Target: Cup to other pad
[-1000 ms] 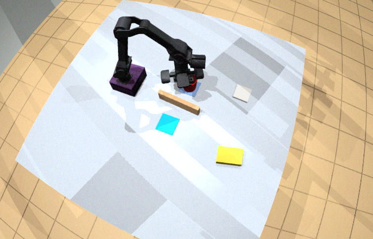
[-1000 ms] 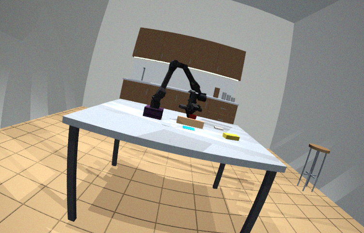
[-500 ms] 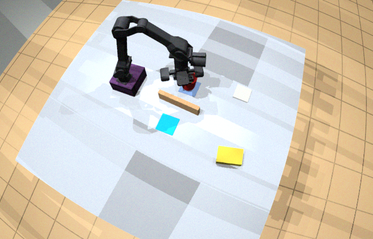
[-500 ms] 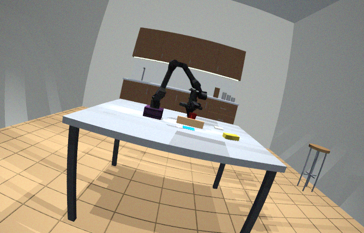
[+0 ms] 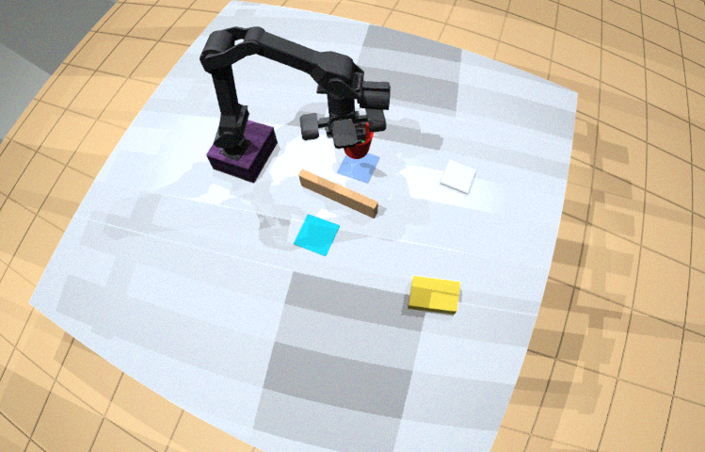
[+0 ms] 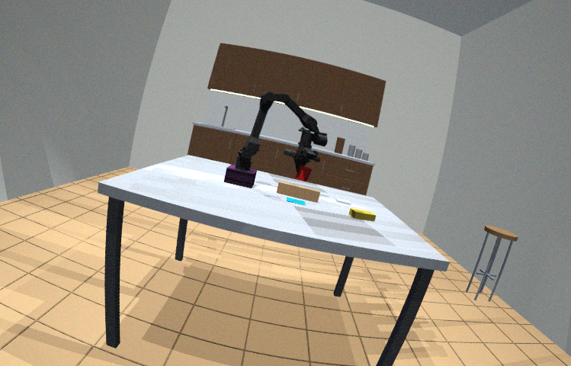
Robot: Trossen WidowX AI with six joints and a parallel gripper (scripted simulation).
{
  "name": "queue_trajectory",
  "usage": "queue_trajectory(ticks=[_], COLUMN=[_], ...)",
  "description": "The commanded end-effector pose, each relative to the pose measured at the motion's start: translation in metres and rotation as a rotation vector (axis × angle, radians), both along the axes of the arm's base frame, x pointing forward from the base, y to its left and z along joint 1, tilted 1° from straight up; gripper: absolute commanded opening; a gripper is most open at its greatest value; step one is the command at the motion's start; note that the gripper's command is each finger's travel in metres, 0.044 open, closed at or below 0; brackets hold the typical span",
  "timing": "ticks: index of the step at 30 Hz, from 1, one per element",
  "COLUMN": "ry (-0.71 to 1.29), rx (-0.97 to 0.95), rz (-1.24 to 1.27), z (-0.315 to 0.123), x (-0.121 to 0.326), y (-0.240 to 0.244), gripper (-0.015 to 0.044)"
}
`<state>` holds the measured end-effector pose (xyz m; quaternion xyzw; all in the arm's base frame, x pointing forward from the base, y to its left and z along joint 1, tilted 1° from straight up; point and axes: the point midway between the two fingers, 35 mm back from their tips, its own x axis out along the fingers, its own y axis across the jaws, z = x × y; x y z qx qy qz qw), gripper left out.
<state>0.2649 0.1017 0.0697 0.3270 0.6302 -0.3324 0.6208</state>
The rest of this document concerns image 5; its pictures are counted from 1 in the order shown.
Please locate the yellow flat block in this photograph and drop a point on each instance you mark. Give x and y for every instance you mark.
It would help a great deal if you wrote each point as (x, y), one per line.
(434, 295)

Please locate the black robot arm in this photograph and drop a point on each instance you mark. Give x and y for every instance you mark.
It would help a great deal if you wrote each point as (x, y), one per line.
(335, 75)

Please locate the tan long rectangular bar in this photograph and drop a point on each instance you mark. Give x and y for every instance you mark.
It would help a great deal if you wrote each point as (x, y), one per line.
(338, 193)

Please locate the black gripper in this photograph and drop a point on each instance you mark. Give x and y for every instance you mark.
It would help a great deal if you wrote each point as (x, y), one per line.
(309, 124)

